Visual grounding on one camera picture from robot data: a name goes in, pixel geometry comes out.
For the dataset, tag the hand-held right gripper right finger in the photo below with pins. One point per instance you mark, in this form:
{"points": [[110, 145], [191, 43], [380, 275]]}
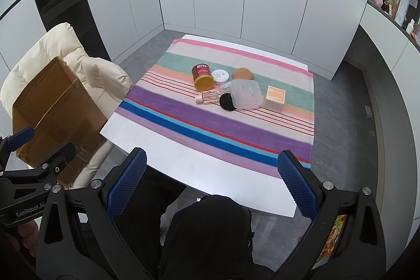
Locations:
{"points": [[297, 188]]}

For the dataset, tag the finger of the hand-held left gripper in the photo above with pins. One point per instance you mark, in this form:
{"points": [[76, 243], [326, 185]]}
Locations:
{"points": [[55, 158], [21, 137]]}

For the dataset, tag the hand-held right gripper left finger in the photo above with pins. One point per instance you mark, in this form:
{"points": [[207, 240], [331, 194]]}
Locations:
{"points": [[128, 183]]}

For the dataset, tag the clear oval labelled case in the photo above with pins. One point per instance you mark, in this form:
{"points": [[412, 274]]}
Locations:
{"points": [[225, 87]]}

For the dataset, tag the red can with yellow lid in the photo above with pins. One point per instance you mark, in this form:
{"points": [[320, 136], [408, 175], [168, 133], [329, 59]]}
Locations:
{"points": [[205, 76]]}

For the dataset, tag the person's left hand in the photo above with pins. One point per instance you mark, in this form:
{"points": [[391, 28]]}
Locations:
{"points": [[24, 230]]}

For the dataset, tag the cardboard box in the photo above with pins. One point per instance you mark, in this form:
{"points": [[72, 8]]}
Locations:
{"points": [[55, 103]]}

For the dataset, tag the colourful printed packet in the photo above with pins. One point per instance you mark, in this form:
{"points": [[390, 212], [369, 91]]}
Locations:
{"points": [[333, 237]]}

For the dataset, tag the person's black pants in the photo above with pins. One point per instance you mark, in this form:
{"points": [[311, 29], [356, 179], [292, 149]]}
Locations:
{"points": [[203, 234]]}

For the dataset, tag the cream padded chair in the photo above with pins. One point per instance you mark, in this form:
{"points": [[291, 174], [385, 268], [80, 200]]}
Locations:
{"points": [[42, 47]]}

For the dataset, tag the peach square box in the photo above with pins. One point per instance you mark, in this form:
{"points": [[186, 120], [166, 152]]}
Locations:
{"points": [[275, 98]]}

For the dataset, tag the striped colourful cloth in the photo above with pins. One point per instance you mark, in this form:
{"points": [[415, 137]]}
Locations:
{"points": [[203, 125]]}

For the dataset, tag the clear square plastic container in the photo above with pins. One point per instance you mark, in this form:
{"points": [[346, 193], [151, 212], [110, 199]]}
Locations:
{"points": [[246, 94]]}

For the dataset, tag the black round puff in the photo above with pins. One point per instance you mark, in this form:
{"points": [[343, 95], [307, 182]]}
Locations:
{"points": [[227, 102]]}

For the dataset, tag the small clear glass bottle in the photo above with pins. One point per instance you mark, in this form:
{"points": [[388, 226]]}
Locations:
{"points": [[208, 98]]}

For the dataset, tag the brown makeup sponge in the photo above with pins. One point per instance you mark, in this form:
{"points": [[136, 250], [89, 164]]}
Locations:
{"points": [[243, 74]]}

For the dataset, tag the white round compact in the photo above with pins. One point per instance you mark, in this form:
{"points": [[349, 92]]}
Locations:
{"points": [[220, 76]]}

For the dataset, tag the small white bottle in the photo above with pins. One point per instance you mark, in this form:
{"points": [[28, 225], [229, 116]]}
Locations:
{"points": [[410, 26]]}

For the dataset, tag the small pink plush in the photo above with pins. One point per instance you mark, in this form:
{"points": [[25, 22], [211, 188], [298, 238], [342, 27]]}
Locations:
{"points": [[378, 0]]}

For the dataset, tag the brown paw print box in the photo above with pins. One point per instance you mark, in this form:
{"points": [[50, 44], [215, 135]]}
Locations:
{"points": [[391, 2]]}

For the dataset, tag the tall white bottle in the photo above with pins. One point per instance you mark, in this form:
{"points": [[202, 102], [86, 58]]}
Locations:
{"points": [[403, 7]]}

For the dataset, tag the wall outlet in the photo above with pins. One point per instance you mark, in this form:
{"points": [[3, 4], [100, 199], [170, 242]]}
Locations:
{"points": [[368, 112]]}

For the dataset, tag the black glass wall panel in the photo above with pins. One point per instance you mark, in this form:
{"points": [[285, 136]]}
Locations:
{"points": [[62, 4]]}

